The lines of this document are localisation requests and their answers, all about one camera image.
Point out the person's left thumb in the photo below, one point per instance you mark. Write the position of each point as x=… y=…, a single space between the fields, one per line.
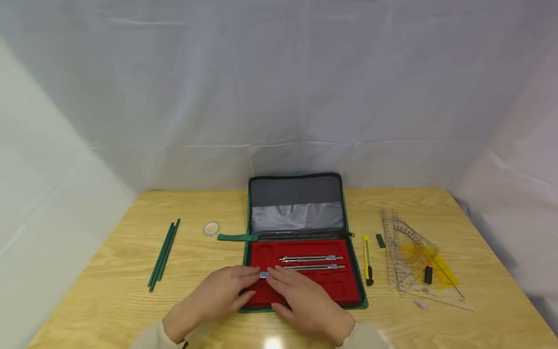
x=249 y=296

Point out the person's right thumb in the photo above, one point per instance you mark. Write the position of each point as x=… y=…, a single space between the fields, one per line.
x=280 y=309

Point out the person's right hand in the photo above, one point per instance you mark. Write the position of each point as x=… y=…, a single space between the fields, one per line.
x=311 y=310

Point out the person's left forearm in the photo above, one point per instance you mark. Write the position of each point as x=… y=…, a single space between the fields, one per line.
x=154 y=338

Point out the large clear set square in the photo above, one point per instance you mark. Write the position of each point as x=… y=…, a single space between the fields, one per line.
x=449 y=293

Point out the silver drafting compass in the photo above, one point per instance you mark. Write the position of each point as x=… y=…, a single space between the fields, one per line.
x=318 y=267
x=311 y=258

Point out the narrow clear set square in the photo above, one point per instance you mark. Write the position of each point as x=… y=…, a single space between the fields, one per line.
x=392 y=252

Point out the person's left index finger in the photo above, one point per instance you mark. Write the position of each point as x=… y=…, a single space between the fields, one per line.
x=244 y=272

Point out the small green eraser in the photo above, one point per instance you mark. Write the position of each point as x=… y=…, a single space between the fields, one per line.
x=380 y=241

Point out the person's right forearm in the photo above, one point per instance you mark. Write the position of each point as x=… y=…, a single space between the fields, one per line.
x=364 y=338

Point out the green pencil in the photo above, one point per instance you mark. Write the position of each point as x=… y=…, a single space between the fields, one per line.
x=164 y=257
x=169 y=250
x=160 y=256

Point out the clear protractor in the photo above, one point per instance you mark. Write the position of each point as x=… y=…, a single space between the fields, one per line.
x=414 y=237

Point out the clear tape roll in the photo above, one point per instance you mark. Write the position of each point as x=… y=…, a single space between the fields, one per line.
x=211 y=228

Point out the yellow utility knife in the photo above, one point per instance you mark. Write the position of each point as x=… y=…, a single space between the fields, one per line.
x=368 y=259

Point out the person's right index finger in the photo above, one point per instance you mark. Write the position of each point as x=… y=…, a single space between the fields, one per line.
x=277 y=275

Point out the green zip case red lining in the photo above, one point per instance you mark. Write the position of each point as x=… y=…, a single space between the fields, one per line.
x=296 y=203

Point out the person's left hand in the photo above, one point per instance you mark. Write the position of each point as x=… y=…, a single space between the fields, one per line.
x=209 y=295

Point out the small black cap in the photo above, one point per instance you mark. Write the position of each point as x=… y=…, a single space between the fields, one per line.
x=428 y=275

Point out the yellow transparent template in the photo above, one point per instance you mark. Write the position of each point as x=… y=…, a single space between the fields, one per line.
x=440 y=269

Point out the small clear plastic tube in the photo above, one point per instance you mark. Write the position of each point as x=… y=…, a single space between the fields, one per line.
x=420 y=304

